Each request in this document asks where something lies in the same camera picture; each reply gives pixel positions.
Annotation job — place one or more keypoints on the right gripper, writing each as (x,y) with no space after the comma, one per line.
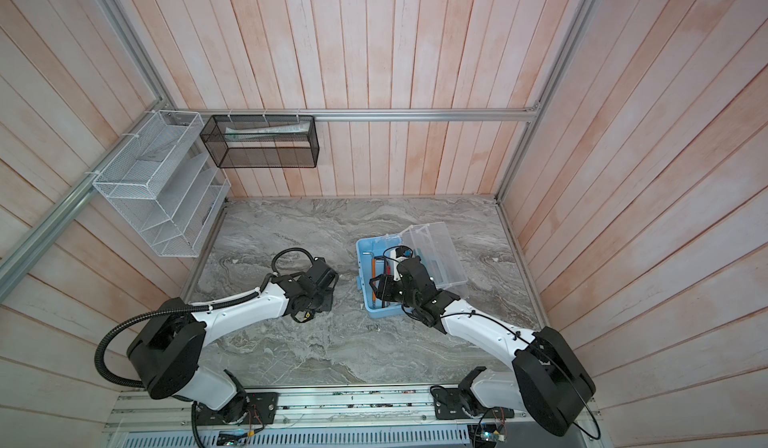
(385,287)

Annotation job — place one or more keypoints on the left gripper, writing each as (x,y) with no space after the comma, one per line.
(327,302)

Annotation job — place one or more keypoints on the blue plastic tool box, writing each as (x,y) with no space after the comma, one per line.
(433,247)

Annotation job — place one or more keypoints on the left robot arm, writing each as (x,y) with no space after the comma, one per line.
(166,353)

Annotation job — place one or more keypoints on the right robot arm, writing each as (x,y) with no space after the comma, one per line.
(547,380)

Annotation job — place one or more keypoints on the black mesh basket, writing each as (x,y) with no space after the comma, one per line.
(262,141)

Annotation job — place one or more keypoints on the aluminium mounting rail base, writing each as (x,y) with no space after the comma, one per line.
(339,416)

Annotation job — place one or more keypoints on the white wire mesh shelf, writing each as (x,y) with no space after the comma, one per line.
(167,192)

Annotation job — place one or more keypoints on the horizontal aluminium wall rail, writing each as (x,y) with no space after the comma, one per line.
(386,115)

